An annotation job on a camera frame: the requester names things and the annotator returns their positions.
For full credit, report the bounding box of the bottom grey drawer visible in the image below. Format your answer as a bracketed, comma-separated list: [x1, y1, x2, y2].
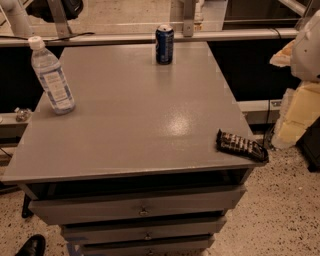
[81, 235, 214, 256]

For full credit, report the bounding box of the yellow foam block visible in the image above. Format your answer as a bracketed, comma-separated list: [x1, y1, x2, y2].
[271, 82, 320, 149]

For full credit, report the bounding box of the top grey drawer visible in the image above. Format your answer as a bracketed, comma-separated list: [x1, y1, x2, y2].
[29, 185, 246, 225]

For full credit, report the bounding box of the grey metal bracket left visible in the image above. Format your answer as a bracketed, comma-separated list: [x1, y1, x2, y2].
[47, 0, 79, 38]

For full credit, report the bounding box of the grey metal bracket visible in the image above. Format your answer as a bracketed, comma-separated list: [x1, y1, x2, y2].
[183, 0, 196, 37]
[47, 0, 79, 38]

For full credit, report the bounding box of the grey metal railing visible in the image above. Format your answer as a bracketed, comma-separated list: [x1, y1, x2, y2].
[0, 27, 299, 48]

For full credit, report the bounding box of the black cable on railing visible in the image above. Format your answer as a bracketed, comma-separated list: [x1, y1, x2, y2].
[0, 31, 96, 43]

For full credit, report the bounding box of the blue soda can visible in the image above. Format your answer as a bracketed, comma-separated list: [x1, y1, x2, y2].
[155, 24, 174, 64]

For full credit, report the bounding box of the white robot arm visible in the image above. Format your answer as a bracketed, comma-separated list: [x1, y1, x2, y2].
[291, 10, 320, 83]

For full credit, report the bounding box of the grey drawer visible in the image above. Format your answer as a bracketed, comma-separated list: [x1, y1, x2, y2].
[81, 235, 214, 256]
[29, 185, 246, 225]
[62, 216, 226, 245]

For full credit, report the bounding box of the black chocolate rxbar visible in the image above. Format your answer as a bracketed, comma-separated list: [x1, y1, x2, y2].
[216, 130, 269, 163]

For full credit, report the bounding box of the middle grey drawer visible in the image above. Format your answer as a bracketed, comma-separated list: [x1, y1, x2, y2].
[62, 216, 226, 245]

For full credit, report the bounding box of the small crumpled clear object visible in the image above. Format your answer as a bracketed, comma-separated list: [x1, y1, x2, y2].
[14, 107, 32, 122]

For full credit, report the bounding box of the clear plastic water bottle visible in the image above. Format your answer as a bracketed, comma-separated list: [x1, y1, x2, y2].
[28, 36, 75, 115]

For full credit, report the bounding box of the grey metal bracket right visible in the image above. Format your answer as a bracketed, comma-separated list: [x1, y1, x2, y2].
[183, 0, 196, 37]

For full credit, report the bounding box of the black leather shoe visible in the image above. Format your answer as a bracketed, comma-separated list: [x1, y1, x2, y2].
[15, 234, 46, 256]

